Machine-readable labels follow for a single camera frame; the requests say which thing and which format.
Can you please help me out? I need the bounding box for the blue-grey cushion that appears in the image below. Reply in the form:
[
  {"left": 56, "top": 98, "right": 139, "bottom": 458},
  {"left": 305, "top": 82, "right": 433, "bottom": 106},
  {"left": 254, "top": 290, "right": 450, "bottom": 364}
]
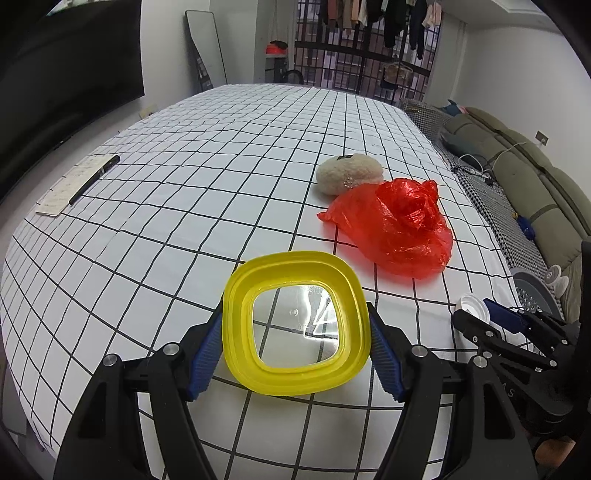
[{"left": 438, "top": 127, "right": 481, "bottom": 158}]

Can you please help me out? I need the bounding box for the white grid tablecloth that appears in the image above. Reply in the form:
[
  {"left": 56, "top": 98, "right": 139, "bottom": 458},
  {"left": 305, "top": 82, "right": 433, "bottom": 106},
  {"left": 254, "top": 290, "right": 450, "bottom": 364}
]
[{"left": 0, "top": 83, "right": 532, "bottom": 480}]

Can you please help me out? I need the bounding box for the beige hanging garment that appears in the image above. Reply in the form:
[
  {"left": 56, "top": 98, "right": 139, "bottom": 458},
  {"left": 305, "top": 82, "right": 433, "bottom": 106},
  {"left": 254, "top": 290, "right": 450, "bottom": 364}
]
[{"left": 381, "top": 60, "right": 414, "bottom": 90}]

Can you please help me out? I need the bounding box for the houndstooth pillow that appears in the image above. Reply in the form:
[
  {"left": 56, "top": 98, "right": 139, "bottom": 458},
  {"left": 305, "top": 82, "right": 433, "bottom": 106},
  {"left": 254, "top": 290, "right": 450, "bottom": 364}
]
[{"left": 399, "top": 98, "right": 455, "bottom": 144}]

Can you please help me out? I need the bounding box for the red plastic bag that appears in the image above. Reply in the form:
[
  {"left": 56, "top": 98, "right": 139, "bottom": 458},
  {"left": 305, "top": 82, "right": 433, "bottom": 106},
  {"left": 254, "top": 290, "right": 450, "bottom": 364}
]
[{"left": 317, "top": 179, "right": 454, "bottom": 280}]

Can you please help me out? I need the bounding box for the black pen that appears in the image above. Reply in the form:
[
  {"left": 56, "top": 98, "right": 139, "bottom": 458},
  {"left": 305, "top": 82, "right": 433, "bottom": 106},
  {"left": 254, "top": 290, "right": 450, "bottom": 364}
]
[{"left": 68, "top": 154, "right": 121, "bottom": 206}]

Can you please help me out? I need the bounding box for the black window grille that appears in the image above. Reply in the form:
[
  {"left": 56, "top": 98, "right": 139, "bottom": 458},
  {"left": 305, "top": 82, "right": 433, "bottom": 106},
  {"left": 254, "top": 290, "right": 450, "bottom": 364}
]
[{"left": 293, "top": 0, "right": 441, "bottom": 103}]

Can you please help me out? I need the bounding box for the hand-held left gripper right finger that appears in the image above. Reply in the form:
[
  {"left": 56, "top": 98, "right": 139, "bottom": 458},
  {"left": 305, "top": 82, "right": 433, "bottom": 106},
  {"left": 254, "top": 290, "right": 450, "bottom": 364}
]
[{"left": 365, "top": 300, "right": 539, "bottom": 480}]

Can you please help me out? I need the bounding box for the white paper note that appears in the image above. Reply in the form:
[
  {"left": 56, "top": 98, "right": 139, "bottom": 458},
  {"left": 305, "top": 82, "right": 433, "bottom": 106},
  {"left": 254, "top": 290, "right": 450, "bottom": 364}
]
[{"left": 36, "top": 154, "right": 109, "bottom": 217}]

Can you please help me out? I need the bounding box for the white cable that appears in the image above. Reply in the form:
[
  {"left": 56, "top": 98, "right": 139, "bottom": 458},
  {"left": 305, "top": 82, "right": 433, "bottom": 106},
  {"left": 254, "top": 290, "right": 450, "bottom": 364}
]
[{"left": 459, "top": 143, "right": 527, "bottom": 174}]

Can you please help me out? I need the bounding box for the person's right hand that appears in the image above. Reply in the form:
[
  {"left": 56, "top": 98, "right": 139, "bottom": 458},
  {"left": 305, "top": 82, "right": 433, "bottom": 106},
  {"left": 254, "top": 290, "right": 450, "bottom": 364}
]
[{"left": 536, "top": 438, "right": 578, "bottom": 468}]

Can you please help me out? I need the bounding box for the black television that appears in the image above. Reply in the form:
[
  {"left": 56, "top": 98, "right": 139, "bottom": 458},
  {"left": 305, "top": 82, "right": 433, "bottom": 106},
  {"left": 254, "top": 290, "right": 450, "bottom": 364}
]
[{"left": 0, "top": 0, "right": 145, "bottom": 199}]

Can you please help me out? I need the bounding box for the grey round fan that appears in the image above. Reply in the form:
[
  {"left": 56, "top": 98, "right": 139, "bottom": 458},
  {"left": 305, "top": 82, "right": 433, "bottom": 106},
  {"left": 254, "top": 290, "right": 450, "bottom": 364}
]
[{"left": 512, "top": 271, "right": 564, "bottom": 319}]

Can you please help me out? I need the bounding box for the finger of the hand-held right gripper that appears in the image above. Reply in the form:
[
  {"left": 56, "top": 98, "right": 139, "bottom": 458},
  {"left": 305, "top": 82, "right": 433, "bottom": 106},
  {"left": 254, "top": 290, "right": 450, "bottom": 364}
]
[
  {"left": 484, "top": 299, "right": 580, "bottom": 344},
  {"left": 451, "top": 308, "right": 525, "bottom": 365}
]

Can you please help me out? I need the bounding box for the yellow square container lid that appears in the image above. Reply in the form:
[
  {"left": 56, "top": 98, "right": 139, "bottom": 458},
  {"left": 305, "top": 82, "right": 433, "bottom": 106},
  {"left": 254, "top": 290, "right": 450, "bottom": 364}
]
[{"left": 222, "top": 250, "right": 371, "bottom": 397}]

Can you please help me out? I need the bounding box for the houndstooth sofa blanket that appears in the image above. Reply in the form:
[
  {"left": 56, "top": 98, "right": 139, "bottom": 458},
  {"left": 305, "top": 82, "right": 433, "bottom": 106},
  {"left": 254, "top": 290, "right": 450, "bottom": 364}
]
[{"left": 443, "top": 152, "right": 550, "bottom": 278}]

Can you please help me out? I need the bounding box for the olive sofa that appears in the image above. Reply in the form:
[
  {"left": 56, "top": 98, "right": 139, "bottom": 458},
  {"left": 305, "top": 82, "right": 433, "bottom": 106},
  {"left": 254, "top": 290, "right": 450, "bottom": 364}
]
[{"left": 445, "top": 106, "right": 591, "bottom": 287}]

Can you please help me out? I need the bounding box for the black cable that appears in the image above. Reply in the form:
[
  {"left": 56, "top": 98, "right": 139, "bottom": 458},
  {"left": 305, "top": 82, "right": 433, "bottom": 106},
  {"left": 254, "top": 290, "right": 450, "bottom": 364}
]
[{"left": 455, "top": 166, "right": 495, "bottom": 185}]

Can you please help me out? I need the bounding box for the white round lid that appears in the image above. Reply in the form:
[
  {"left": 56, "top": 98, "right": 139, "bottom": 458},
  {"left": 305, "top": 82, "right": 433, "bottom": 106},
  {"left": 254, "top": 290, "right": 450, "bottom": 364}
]
[{"left": 457, "top": 294, "right": 490, "bottom": 324}]

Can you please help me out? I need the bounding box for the row of hanging clothes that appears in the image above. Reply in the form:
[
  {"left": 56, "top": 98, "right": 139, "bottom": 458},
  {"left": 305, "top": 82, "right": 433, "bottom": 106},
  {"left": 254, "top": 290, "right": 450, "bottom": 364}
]
[{"left": 318, "top": 0, "right": 441, "bottom": 58}]

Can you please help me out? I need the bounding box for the standing mirror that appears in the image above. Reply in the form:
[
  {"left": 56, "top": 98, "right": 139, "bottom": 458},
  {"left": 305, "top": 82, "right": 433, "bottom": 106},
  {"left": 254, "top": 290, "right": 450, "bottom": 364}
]
[{"left": 185, "top": 10, "right": 228, "bottom": 90}]

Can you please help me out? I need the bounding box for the small white fan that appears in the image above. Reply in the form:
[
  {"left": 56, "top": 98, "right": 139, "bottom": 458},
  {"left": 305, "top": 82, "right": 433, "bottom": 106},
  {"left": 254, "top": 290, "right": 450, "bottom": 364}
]
[{"left": 545, "top": 264, "right": 571, "bottom": 301}]

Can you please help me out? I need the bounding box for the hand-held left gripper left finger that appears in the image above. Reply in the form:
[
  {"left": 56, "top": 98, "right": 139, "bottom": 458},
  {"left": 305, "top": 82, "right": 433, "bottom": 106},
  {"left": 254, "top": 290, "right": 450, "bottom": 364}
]
[{"left": 54, "top": 302, "right": 225, "bottom": 480}]

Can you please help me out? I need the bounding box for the beige fluffy pouch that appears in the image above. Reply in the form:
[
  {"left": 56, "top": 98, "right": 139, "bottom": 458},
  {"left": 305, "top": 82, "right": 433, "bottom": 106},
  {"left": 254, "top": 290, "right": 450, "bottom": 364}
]
[{"left": 316, "top": 154, "right": 385, "bottom": 197}]

